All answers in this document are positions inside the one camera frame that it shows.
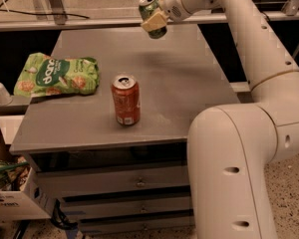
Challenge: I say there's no black cable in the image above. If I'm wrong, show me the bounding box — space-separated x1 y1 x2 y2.
0 8 91 21

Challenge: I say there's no green soda can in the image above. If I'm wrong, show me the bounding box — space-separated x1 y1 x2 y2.
139 0 166 39

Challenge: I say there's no green snack bag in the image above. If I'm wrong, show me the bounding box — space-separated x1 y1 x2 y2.
14 53 100 98

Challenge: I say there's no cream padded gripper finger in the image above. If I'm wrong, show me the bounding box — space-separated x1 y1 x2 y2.
141 11 168 32

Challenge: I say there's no grey drawer cabinet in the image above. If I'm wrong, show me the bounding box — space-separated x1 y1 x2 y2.
10 25 238 235

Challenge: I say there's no red soda can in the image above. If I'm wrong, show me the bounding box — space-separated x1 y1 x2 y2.
111 74 141 125

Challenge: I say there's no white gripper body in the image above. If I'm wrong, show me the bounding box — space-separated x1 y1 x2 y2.
159 0 192 22

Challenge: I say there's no metal frame rail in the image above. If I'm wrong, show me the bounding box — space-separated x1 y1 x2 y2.
0 11 299 32

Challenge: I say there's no white cardboard box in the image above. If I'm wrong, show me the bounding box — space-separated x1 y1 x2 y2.
0 116 55 221

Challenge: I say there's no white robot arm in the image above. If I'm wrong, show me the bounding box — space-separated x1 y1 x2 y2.
142 0 299 239

